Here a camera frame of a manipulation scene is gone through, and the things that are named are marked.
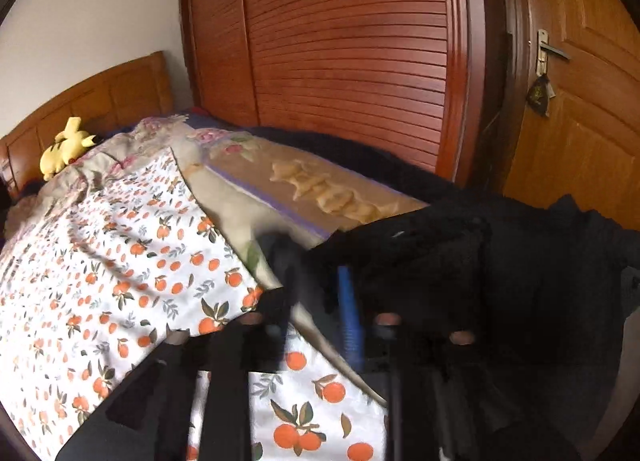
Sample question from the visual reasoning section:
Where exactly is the yellow plush toy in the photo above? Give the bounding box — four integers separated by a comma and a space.
40, 117, 97, 181

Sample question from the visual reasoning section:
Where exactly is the wooden slatted wardrobe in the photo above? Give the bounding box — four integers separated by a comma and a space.
179, 0, 527, 190

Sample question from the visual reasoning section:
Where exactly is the black double-breasted coat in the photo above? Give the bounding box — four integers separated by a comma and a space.
246, 126, 640, 461

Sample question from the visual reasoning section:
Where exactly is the wooden bed headboard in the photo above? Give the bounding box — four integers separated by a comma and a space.
0, 51, 175, 198

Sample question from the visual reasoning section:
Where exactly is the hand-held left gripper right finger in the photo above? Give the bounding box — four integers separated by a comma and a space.
336, 265, 582, 461

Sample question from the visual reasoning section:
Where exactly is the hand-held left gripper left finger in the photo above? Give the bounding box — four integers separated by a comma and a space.
57, 231, 306, 461

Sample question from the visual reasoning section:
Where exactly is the hanging key pendant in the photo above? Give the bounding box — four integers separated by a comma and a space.
525, 72, 557, 118

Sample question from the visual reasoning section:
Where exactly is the floral quilt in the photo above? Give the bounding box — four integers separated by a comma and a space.
10, 114, 432, 408

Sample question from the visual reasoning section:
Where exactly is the brass door handle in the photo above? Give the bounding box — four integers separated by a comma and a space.
536, 30, 573, 75

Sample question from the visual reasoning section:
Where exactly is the wooden door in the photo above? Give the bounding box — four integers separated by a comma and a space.
502, 0, 640, 233

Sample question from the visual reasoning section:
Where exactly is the orange print bed sheet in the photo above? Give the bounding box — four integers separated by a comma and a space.
0, 146, 392, 461

